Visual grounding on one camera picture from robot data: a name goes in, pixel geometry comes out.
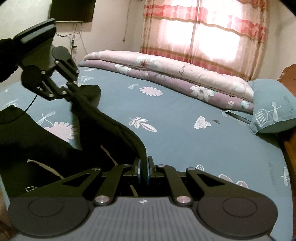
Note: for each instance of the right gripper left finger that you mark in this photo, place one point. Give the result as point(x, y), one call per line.
point(120, 181)

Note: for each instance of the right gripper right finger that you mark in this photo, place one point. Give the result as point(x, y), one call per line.
point(164, 181)

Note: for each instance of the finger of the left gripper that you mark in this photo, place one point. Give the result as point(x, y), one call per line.
point(76, 85)
point(49, 90)

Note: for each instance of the black drawstring pants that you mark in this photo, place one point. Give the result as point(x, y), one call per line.
point(34, 157)

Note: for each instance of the teal patterned bed sheet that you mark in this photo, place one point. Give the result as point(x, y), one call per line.
point(184, 132)

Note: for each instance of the pink purple folded quilt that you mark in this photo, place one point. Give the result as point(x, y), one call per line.
point(223, 91)

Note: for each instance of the teal pillow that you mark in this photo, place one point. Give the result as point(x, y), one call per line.
point(270, 113)

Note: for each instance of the wooden headboard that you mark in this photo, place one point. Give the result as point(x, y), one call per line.
point(287, 78)

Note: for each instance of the pink striped curtain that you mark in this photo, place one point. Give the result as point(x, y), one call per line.
point(227, 37)

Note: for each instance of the wall mounted television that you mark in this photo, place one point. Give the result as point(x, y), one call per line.
point(72, 10)

